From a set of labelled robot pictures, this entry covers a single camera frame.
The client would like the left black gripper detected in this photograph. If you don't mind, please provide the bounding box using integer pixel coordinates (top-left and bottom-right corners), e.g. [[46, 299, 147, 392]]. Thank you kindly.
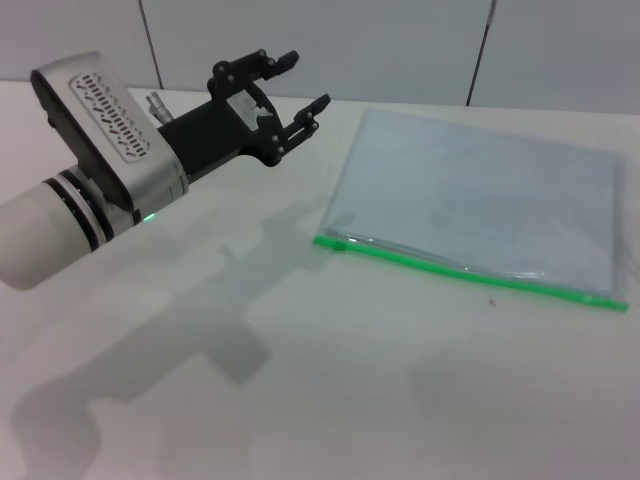
[[157, 48, 333, 184]]

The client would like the clear green-zip document bag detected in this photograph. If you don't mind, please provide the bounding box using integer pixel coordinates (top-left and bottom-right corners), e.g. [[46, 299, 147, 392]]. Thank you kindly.
[[313, 108, 630, 314]]

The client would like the left wrist silver vented box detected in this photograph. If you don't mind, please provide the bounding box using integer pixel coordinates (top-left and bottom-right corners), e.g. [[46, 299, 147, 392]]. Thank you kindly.
[[30, 51, 189, 211]]

